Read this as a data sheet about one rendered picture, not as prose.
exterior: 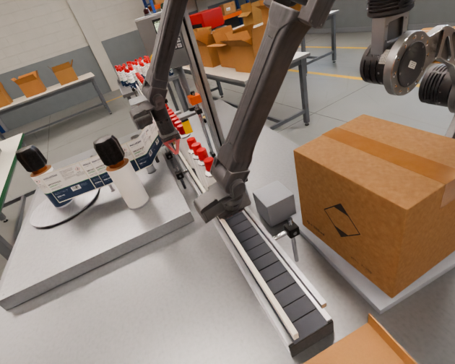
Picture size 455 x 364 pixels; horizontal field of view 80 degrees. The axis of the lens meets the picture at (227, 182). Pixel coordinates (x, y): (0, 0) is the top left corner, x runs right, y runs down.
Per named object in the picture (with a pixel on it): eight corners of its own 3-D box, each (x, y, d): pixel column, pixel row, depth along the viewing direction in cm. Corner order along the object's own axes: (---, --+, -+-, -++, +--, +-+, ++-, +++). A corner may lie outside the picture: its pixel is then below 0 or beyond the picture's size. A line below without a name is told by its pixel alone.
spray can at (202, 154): (209, 196, 102) (191, 149, 91) (221, 190, 103) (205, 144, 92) (213, 203, 98) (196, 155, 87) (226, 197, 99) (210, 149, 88)
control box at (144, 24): (163, 66, 116) (144, 16, 106) (199, 58, 111) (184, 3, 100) (153, 73, 108) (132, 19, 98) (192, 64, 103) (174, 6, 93)
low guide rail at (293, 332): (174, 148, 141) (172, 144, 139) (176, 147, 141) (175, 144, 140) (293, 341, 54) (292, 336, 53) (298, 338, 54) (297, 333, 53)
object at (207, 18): (198, 74, 663) (182, 17, 595) (217, 65, 690) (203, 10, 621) (217, 74, 614) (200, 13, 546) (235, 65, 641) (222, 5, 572)
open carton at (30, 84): (23, 100, 501) (9, 79, 480) (26, 95, 535) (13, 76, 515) (48, 91, 512) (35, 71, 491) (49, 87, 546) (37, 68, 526)
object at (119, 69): (120, 82, 337) (113, 66, 325) (164, 67, 348) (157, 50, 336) (123, 89, 300) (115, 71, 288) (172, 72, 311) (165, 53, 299)
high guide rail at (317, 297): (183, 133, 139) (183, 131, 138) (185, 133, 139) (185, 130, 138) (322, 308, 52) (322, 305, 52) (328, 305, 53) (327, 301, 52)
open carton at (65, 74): (59, 87, 520) (48, 66, 499) (58, 84, 557) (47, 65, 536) (84, 78, 535) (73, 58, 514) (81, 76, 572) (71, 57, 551)
